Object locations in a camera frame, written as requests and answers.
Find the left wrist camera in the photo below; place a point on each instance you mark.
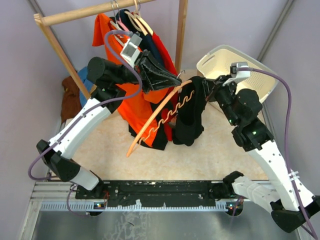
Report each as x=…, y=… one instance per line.
x=130, y=51

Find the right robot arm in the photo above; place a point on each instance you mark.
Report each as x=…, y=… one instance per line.
x=290, y=203

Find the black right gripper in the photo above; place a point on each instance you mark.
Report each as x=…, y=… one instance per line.
x=212, y=87

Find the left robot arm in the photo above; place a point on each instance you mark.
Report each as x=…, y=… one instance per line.
x=116, y=84

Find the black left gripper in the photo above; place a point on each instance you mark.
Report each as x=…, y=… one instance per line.
x=156, y=75

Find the brown cloth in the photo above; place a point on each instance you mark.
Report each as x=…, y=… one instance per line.
x=71, y=104

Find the wooden clothes rack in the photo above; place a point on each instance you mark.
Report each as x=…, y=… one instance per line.
x=166, y=17

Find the beige wooden hanger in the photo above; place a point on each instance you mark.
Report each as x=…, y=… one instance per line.
x=137, y=21

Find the red t shirt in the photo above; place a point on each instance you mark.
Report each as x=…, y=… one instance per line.
x=169, y=65

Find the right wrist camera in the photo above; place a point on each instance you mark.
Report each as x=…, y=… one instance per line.
x=239, y=71

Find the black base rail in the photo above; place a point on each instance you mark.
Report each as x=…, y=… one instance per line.
x=153, y=194

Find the white laundry basket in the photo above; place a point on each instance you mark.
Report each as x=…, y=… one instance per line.
x=217, y=62

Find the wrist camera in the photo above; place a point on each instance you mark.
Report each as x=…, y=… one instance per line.
x=239, y=71
x=130, y=51

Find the pink hanger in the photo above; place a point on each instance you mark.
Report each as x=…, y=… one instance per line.
x=124, y=20

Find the navy t shirt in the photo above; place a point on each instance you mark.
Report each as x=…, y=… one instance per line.
x=148, y=44

